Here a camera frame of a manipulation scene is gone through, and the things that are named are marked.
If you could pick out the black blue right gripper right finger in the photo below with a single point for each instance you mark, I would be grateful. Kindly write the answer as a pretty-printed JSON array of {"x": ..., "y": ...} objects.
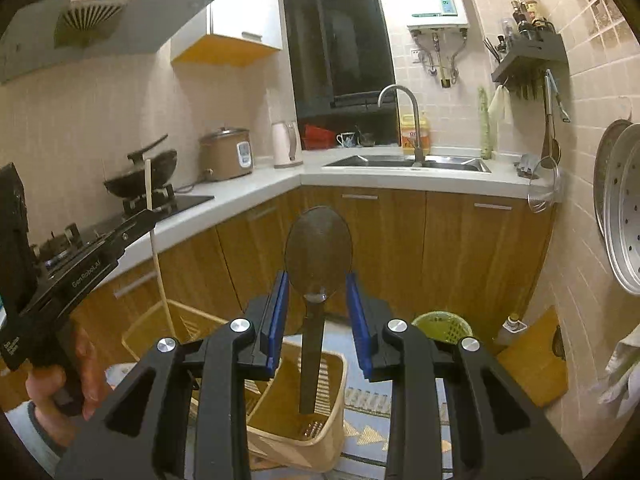
[{"x": 457, "y": 392}]

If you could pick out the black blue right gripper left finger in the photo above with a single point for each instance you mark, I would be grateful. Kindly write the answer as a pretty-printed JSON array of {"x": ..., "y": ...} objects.
[{"x": 184, "y": 397}]

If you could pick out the spoon with black handle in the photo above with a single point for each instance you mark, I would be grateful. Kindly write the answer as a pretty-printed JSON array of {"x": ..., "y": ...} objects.
[{"x": 318, "y": 257}]

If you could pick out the hanging ladle utensils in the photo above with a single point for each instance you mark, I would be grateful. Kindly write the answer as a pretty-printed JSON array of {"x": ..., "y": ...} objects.
[{"x": 543, "y": 172}]

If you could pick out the steel kitchen sink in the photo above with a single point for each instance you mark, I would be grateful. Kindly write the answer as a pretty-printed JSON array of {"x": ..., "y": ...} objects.
[{"x": 458, "y": 163}]

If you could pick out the person's left hand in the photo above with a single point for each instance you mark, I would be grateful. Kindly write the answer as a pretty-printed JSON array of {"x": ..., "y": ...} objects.
[{"x": 44, "y": 383}]

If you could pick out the wooden cutting board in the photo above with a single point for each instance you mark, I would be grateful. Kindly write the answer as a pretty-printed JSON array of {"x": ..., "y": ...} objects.
[{"x": 537, "y": 361}]

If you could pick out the green waste basket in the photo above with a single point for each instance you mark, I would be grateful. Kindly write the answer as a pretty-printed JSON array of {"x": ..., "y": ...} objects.
[{"x": 443, "y": 326}]

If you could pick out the beige slotted utensil basket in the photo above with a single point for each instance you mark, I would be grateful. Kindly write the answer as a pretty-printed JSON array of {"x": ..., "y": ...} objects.
[{"x": 276, "y": 430}]

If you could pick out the grey hanging towel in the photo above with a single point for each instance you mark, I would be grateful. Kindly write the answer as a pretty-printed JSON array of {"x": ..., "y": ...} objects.
[{"x": 620, "y": 385}]

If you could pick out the black gas stove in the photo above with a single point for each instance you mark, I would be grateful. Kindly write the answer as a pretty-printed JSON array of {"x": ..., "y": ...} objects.
[{"x": 61, "y": 247}]

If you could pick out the black wok with lid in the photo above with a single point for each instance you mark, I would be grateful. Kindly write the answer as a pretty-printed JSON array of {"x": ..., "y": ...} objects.
[{"x": 130, "y": 183}]

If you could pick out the brown rice cooker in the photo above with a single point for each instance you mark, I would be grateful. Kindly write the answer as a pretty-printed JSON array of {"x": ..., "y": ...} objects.
[{"x": 225, "y": 154}]

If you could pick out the grey range hood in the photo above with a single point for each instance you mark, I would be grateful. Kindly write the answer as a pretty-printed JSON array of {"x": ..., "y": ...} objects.
[{"x": 50, "y": 32}]

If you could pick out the green loofah scrubber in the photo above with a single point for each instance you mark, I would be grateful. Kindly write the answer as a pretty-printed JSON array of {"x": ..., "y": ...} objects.
[{"x": 485, "y": 128}]

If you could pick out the white pink electric kettle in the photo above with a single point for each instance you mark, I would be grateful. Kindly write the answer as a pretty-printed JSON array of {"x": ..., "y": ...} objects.
[{"x": 287, "y": 149}]

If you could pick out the perforated steel steamer tray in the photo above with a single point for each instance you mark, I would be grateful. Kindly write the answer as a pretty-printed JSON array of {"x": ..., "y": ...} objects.
[{"x": 616, "y": 200}]

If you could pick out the yellow oil bottle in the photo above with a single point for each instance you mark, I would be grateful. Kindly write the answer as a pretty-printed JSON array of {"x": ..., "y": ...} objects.
[{"x": 408, "y": 133}]

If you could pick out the red container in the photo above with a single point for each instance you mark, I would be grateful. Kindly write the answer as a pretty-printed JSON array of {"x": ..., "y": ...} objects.
[{"x": 317, "y": 138}]

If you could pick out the white patterned cup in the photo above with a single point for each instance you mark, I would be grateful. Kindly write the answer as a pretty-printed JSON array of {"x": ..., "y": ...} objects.
[{"x": 347, "y": 139}]

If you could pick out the white wall cabinet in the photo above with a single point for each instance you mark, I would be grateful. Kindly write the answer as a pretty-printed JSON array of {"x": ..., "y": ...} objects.
[{"x": 230, "y": 32}]

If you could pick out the black wall spice rack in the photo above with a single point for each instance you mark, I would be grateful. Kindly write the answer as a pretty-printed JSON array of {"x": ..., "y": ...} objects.
[{"x": 527, "y": 44}]

